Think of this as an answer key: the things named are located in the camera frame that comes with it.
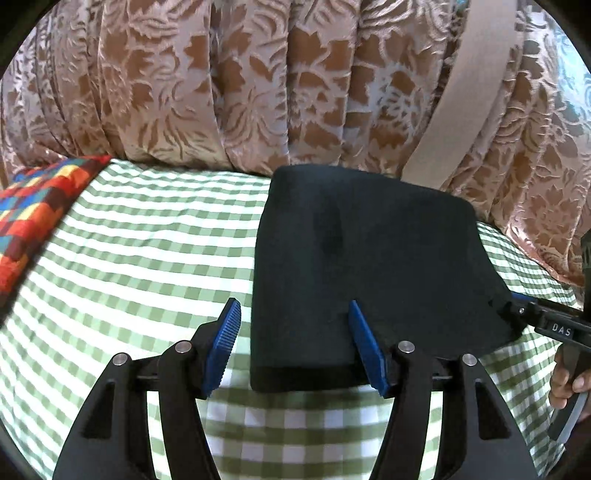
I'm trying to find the multicoloured patchwork pillow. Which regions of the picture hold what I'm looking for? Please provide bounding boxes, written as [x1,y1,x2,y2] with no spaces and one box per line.
[0,155,112,320]

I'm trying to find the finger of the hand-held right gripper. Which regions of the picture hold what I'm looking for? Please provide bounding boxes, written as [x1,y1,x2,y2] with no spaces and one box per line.
[490,291,548,340]

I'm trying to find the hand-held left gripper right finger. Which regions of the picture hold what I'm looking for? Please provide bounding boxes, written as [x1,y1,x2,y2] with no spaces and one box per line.
[347,300,539,480]

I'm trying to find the brown floral curtain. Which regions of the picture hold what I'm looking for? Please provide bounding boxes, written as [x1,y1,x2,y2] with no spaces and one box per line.
[0,0,591,291]

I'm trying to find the beige curtain band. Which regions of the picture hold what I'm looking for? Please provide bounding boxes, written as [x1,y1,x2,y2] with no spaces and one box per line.
[401,0,533,191]

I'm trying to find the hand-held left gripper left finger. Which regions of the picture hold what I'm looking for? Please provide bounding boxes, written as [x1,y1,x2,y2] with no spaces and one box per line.
[52,298,243,480]

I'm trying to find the person's right hand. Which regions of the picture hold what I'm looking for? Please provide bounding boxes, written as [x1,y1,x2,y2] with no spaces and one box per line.
[549,344,591,403]

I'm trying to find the black pants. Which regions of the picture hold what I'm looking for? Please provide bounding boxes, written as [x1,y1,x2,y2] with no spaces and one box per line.
[249,165,528,394]

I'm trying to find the green checked bedsheet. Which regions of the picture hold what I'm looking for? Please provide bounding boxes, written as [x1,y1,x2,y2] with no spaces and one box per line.
[0,156,591,480]

